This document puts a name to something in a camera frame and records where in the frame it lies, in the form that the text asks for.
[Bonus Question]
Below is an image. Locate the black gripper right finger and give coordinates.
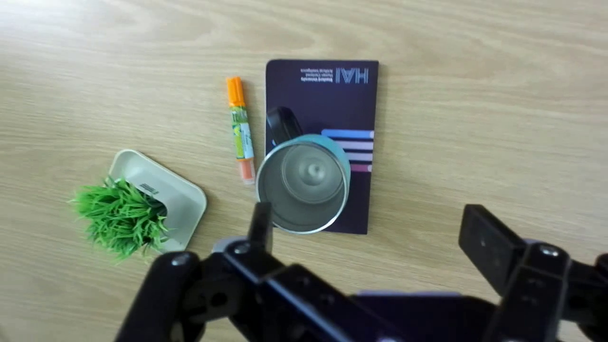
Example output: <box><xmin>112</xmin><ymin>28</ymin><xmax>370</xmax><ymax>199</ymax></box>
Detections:
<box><xmin>457</xmin><ymin>203</ymin><xmax>608</xmax><ymax>342</ymax></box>

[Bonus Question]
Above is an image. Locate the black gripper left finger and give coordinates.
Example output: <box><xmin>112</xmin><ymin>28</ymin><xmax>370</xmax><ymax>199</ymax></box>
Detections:
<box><xmin>112</xmin><ymin>199</ymin><xmax>406</xmax><ymax>342</ymax></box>

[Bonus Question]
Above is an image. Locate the teal mug black handle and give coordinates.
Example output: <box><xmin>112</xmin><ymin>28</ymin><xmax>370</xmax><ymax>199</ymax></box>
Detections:
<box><xmin>256</xmin><ymin>106</ymin><xmax>351</xmax><ymax>234</ymax></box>

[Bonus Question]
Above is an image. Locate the orange green marker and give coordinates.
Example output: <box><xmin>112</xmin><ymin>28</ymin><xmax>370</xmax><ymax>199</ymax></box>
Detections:
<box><xmin>226</xmin><ymin>76</ymin><xmax>254</xmax><ymax>184</ymax></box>

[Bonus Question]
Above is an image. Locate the white square plant tray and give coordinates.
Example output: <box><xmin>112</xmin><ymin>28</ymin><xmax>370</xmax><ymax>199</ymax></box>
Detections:
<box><xmin>108</xmin><ymin>148</ymin><xmax>207</xmax><ymax>253</ymax></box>

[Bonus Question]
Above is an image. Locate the small green potted plant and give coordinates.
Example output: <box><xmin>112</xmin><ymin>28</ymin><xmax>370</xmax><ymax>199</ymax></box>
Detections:
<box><xmin>72</xmin><ymin>177</ymin><xmax>167</xmax><ymax>258</ymax></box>

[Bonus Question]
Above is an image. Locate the dark purple notebook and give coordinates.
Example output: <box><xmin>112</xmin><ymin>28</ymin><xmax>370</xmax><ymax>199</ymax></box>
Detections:
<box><xmin>265</xmin><ymin>59</ymin><xmax>379</xmax><ymax>234</ymax></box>

